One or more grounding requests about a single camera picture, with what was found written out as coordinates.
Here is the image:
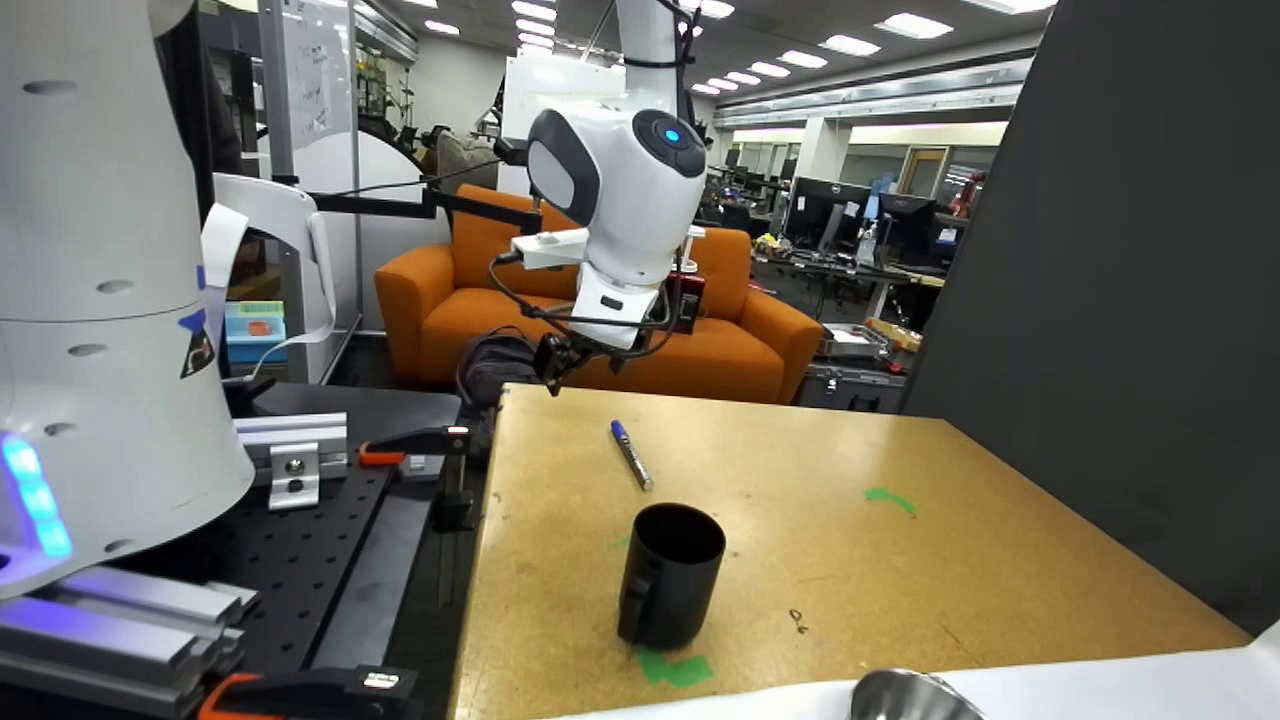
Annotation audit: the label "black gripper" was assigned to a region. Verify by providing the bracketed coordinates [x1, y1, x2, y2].
[531, 330, 626, 390]

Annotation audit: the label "blue marker pen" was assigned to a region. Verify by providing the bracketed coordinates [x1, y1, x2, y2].
[607, 421, 651, 491]

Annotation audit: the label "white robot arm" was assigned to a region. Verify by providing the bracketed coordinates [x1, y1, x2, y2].
[0, 0, 705, 600]

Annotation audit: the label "black mug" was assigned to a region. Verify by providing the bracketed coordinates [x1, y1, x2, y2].
[617, 505, 727, 653]

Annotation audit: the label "green tape under mug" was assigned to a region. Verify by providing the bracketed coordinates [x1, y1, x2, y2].
[636, 653, 715, 689]

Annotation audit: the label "black backpack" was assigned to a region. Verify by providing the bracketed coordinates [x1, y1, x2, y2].
[458, 330, 536, 412]

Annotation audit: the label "orange sofa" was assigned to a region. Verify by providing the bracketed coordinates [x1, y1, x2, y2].
[376, 211, 825, 403]

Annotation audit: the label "red microwave oven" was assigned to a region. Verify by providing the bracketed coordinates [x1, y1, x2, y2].
[669, 271, 705, 330]

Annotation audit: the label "black optical breadboard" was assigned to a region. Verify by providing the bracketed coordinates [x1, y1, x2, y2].
[136, 459, 430, 671]

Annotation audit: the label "white whiteboard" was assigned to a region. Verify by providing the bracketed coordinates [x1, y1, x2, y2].
[498, 46, 626, 162]

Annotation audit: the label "green tape mark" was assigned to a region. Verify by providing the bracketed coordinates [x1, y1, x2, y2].
[864, 489, 915, 514]

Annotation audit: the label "orange black clamp front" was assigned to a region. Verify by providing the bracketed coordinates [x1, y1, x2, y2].
[195, 669, 422, 720]

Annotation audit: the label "silver metal bowl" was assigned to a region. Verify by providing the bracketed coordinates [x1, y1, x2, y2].
[850, 669, 984, 720]

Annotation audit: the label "aluminium extrusion rails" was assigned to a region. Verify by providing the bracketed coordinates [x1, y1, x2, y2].
[0, 568, 255, 720]

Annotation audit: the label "dark grey partition panel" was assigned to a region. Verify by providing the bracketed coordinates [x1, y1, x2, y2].
[905, 0, 1280, 632]

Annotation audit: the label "orange handled clamp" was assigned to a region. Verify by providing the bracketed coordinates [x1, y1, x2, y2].
[358, 423, 471, 466]

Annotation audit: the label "silver aluminium bracket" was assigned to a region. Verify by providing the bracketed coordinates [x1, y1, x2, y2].
[236, 412, 351, 511]

